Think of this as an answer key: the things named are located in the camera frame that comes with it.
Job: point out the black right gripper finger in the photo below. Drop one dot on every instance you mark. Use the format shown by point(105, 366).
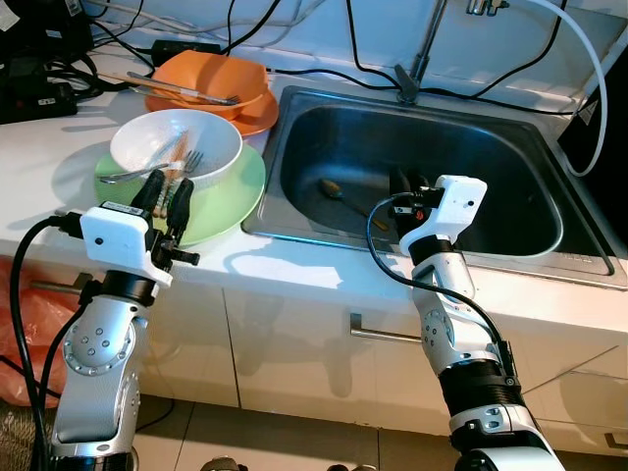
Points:
point(396, 184)
point(409, 186)

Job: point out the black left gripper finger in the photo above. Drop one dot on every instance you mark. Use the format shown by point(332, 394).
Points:
point(180, 206)
point(150, 194)

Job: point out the silver metal fork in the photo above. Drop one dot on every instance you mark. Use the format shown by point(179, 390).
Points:
point(193, 160)

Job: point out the light green plate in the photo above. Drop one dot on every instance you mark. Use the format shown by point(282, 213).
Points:
point(231, 196)

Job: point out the white bowl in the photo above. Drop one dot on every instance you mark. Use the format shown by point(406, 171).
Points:
point(137, 137)

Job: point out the gold metal spoon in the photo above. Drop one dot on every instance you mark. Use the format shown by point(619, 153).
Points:
point(331, 186)

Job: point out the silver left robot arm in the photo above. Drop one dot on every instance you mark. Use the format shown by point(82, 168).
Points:
point(98, 343)

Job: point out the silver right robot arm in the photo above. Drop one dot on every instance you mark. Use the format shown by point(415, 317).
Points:
point(446, 314)

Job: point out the stainless steel sink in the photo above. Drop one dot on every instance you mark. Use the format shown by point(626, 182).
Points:
point(491, 177)

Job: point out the silver metal spoon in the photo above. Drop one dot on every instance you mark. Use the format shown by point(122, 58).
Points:
point(221, 98)

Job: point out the light wooden chopstick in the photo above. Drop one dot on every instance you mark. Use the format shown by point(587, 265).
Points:
point(132, 78)

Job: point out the white cabinet door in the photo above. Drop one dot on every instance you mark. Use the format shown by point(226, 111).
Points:
point(294, 353)
point(191, 343)

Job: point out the orange plate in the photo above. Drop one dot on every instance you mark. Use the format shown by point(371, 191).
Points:
point(263, 116)

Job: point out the black countertop appliance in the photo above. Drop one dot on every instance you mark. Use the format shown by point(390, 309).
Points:
point(618, 147)

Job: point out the orange bowl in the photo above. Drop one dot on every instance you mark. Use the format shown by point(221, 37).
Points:
point(211, 74)

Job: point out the black power strip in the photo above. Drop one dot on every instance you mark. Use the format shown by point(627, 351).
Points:
point(39, 98)

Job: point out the black power adapter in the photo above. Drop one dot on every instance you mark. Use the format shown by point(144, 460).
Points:
point(186, 47)

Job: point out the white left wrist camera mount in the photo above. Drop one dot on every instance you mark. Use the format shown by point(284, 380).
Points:
point(113, 235)

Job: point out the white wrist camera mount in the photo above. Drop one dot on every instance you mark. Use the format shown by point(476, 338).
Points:
point(113, 235)
point(456, 201)

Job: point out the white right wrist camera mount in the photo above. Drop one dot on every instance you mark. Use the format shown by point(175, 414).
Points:
point(456, 201)

